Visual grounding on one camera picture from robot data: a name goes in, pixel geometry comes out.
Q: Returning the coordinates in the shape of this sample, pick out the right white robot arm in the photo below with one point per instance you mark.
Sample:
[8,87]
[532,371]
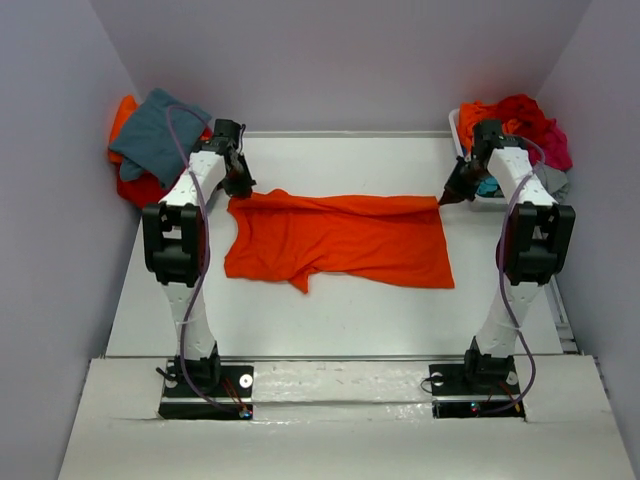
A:
[532,247]

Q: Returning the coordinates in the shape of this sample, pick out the red folded t shirt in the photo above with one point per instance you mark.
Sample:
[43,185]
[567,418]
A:
[141,191]

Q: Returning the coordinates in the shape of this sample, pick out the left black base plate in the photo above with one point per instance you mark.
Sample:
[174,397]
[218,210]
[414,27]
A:
[229,400]

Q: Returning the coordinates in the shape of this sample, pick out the orange folded t shirt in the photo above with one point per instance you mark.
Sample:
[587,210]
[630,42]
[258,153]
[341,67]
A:
[122,115]

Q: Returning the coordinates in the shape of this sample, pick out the orange t shirt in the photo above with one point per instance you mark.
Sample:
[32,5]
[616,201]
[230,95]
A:
[396,240]
[122,115]

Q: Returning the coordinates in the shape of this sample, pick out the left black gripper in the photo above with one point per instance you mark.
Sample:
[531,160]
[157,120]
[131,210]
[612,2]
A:
[243,188]

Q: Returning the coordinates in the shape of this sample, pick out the red crumpled t shirt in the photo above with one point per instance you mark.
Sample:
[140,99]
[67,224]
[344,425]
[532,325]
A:
[520,115]

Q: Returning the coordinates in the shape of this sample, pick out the white laundry basket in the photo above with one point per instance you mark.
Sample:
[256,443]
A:
[480,204]

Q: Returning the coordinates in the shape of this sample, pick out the teal folded t shirt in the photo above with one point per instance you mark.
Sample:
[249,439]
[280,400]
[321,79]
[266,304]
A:
[160,135]

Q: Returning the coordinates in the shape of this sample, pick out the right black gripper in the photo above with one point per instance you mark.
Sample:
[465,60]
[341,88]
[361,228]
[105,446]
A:
[454,189]

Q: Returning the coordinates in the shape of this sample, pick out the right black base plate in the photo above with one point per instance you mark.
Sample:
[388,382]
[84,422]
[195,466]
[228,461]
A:
[454,398]

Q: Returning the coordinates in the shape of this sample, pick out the grey crumpled t shirt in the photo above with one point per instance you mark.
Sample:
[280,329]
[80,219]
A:
[555,182]

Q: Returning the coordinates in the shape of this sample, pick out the cyan crumpled t shirt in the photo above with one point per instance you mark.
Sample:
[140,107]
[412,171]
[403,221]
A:
[489,188]

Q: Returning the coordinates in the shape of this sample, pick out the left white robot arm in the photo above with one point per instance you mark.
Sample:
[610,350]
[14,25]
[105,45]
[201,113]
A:
[177,249]

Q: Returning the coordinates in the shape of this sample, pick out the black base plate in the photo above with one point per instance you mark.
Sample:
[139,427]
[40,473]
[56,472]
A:
[229,400]
[454,398]

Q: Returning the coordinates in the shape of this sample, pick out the magenta crumpled t shirt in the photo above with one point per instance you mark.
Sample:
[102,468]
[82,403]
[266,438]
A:
[554,144]

